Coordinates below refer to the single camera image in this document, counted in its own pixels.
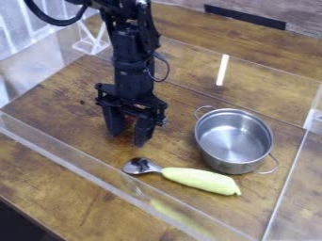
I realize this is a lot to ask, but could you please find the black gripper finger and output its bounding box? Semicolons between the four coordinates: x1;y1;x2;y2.
103;106;125;137
136;115;156;147

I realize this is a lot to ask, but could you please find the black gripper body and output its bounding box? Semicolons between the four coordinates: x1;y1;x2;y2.
95;83;168;126

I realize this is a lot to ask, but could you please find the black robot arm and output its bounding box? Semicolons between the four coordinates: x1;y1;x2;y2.
67;0;168;147

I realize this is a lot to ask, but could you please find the silver metal pot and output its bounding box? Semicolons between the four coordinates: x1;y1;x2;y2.
194;105;280;175

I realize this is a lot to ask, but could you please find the black bar on table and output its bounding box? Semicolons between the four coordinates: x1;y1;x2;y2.
205;4;288;30

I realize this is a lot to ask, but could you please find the spoon with yellow handle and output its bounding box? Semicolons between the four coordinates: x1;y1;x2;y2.
122;157;242;196

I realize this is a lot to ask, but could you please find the clear acrylic triangle bracket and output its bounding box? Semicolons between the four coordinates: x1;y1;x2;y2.
73;21;111;56

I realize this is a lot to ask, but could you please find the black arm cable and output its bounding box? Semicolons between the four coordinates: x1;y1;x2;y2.
23;0;172;84

